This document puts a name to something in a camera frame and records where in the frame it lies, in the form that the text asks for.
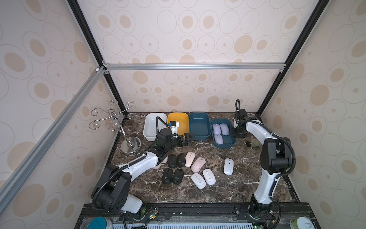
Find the purple mouse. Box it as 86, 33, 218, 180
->
214, 135, 224, 145
212, 123, 221, 135
220, 123, 230, 136

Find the teal storage box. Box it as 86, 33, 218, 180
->
211, 118, 236, 149
188, 112, 212, 141

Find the white mouse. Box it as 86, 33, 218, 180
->
191, 173, 206, 189
203, 169, 216, 185
223, 158, 234, 176

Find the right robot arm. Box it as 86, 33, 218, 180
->
230, 108, 296, 215

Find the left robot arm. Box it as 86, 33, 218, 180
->
91, 128, 194, 214

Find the white storage box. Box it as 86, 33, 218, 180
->
143, 113, 167, 142

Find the yellow storage box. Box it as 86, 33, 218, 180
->
167, 112, 189, 135

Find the small green sponge block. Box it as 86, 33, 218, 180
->
246, 139, 262, 148

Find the black mouse upper left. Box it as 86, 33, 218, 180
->
167, 155, 177, 169

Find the black mouse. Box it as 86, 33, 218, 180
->
172, 169, 185, 185
177, 153, 186, 168
167, 155, 177, 169
162, 168, 173, 185

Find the black mouse upper right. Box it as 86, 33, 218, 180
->
177, 153, 186, 168

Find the black mouse lower right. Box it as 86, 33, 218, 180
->
172, 169, 185, 185

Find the black mouse lower left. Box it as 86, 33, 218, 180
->
162, 168, 173, 185

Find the horizontal aluminium back bar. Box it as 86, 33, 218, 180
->
105, 62, 286, 71

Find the teal round container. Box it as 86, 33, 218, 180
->
87, 217, 112, 229

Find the aluminium left side bar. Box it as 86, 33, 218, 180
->
1, 66, 106, 214

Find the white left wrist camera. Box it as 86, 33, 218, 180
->
169, 121, 180, 135

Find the silver wire cup rack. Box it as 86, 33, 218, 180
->
89, 102, 142, 155

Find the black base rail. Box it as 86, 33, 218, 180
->
75, 202, 320, 229

